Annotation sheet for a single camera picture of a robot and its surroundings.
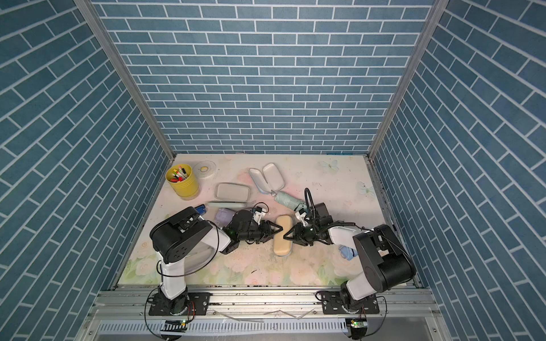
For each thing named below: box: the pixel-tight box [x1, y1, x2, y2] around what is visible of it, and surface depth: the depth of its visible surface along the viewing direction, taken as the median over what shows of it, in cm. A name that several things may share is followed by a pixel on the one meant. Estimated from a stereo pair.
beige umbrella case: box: [273, 214, 293, 257], surface depth 87 cm
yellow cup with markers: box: [164, 163, 200, 201], surface depth 98 cm
